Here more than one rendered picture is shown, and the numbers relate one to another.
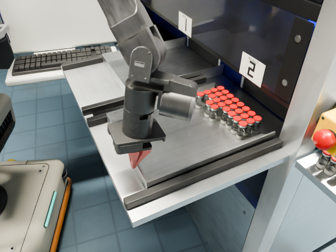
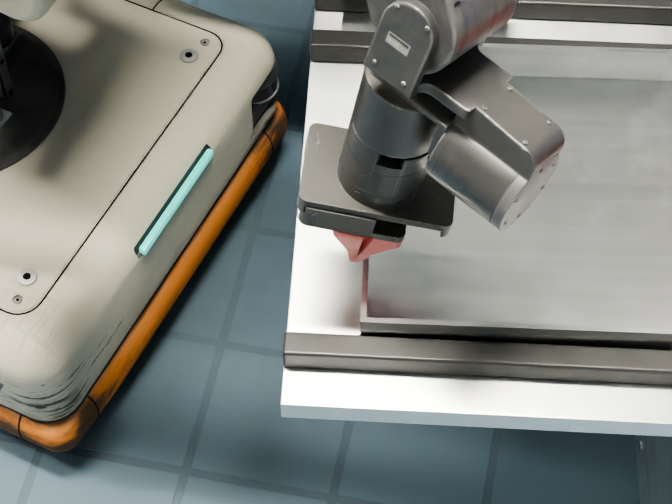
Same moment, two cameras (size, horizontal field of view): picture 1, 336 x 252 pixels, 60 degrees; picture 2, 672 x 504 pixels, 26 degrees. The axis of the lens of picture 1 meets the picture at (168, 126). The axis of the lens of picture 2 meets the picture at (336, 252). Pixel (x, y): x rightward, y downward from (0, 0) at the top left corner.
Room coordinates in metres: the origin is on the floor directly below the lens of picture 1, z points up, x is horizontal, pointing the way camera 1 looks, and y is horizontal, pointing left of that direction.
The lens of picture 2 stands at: (-0.08, -0.20, 1.77)
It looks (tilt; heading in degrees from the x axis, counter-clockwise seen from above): 56 degrees down; 30
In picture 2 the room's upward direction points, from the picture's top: straight up
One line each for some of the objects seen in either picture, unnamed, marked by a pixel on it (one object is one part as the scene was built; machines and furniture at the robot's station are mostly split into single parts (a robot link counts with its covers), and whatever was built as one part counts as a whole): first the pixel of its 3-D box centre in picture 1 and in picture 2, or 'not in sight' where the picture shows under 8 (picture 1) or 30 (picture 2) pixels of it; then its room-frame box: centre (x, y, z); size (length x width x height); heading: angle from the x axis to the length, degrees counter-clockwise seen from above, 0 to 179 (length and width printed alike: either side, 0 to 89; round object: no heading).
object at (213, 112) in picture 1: (213, 113); not in sight; (0.62, -0.12, 0.91); 0.02 x 0.02 x 0.05
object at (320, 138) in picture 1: (325, 138); not in sight; (0.42, -0.31, 1.00); 0.04 x 0.04 x 0.04; 27
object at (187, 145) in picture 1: (187, 127); (594, 193); (0.57, -0.05, 0.90); 0.34 x 0.26 x 0.04; 117
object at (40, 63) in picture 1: (64, 58); not in sight; (1.11, 0.43, 0.82); 0.40 x 0.14 x 0.02; 106
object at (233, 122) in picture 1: (223, 113); not in sight; (0.62, -0.15, 0.91); 0.18 x 0.02 x 0.05; 27
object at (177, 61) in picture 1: (161, 63); not in sight; (0.91, 0.02, 0.90); 0.34 x 0.26 x 0.04; 117
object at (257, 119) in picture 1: (236, 108); not in sight; (0.64, -0.19, 0.91); 0.18 x 0.02 x 0.05; 27
